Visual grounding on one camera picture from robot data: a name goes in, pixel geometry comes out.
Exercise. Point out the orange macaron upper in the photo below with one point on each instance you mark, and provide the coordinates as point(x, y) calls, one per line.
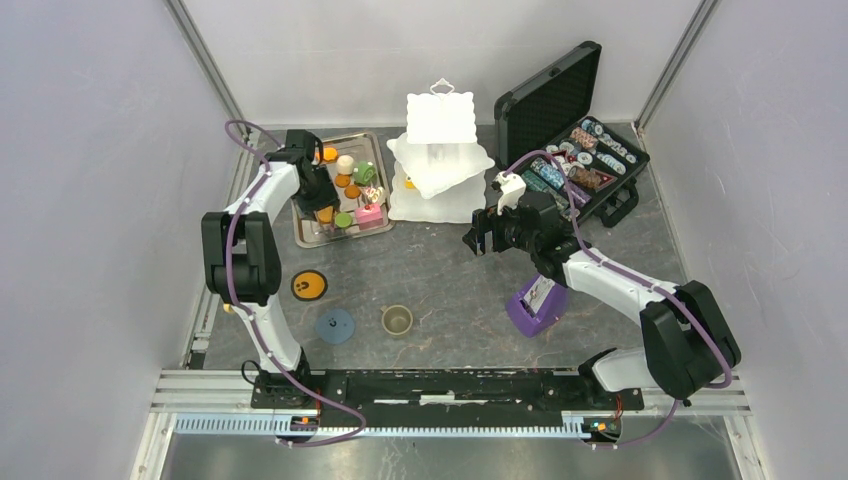
point(342, 180)

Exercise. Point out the light blue chip stack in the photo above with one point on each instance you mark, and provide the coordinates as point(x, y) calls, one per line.
point(548, 173)

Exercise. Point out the black poker chip case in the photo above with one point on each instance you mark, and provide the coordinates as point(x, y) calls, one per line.
point(548, 116)

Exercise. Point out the orange macaron lower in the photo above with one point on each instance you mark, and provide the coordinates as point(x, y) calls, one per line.
point(325, 216)

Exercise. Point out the purple card shuffler box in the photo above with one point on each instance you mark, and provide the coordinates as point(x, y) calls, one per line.
point(537, 305)

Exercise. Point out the silver metal tray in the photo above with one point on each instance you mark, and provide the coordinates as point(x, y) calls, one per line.
point(362, 146)

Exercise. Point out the pink layered cake slice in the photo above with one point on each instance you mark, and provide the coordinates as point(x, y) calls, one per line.
point(369, 217)

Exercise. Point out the blue round coaster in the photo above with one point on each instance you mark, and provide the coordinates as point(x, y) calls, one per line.
point(335, 326)

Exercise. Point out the brown poker chip stack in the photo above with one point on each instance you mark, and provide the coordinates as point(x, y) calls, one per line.
point(585, 178)

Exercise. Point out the yellow smiley coaster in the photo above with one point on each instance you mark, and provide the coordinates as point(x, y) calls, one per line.
point(308, 285)

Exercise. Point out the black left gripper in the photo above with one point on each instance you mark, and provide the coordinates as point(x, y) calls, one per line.
point(328, 195)

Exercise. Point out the cream round cake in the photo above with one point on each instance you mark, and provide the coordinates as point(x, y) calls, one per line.
point(345, 165)

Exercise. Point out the orange macaron middle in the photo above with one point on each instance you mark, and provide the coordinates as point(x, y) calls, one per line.
point(352, 191)

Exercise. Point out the green poker chip stack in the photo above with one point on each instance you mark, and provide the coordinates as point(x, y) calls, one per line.
point(536, 183)

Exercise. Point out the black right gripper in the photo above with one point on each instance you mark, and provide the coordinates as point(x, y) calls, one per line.
point(483, 221)

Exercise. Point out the white sprinkle cake slice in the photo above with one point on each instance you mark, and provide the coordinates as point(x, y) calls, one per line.
point(373, 195)

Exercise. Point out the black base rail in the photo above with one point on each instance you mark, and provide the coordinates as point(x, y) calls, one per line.
point(442, 398)

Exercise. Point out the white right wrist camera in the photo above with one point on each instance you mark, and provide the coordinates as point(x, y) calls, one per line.
point(511, 188)

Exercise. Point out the white three-tier cake stand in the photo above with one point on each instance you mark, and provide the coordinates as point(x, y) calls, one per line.
point(439, 150)

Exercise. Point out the orange macaron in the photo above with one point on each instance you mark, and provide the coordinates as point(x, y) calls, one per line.
point(325, 216)
point(352, 191)
point(342, 180)

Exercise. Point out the purple poker chip stack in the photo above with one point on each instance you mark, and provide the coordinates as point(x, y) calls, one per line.
point(579, 196)

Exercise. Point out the green macaron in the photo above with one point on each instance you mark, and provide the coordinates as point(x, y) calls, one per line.
point(343, 220)

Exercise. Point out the olive green cup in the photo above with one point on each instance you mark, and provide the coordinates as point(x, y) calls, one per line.
point(396, 320)

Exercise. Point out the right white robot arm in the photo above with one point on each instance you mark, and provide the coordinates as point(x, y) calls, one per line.
point(687, 344)

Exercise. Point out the aluminium cable duct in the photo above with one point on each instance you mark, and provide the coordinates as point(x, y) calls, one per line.
point(288, 426)

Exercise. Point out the green swirl roll cake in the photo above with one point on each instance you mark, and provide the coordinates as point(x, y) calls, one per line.
point(364, 173)

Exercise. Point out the orange fish cookie upper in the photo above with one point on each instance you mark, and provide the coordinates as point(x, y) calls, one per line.
point(327, 155)

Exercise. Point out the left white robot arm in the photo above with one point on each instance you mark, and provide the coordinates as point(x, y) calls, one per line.
point(240, 257)

